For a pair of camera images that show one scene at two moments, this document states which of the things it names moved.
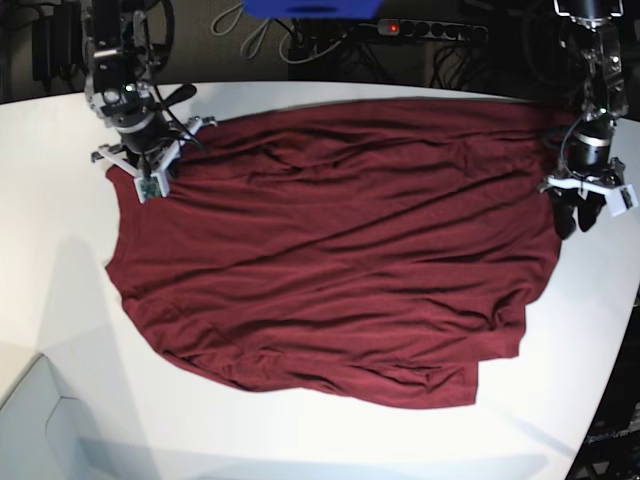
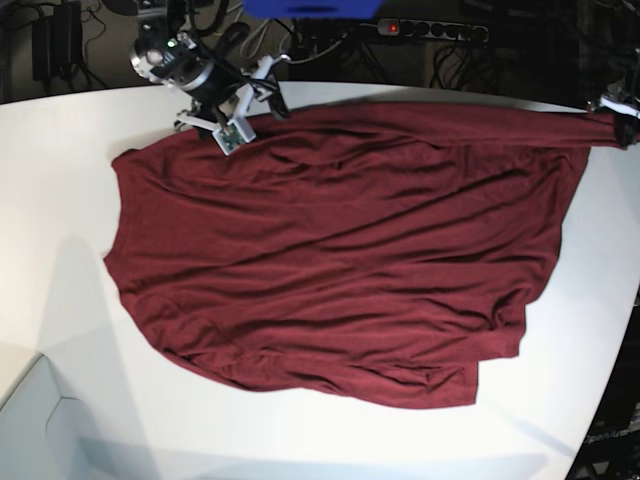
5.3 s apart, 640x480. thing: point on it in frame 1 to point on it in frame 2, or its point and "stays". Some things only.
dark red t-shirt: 376,251 stays
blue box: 312,9 stays
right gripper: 563,190 to 618,97
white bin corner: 46,436 stays
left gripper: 141,166 to 257,89
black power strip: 431,29 stays
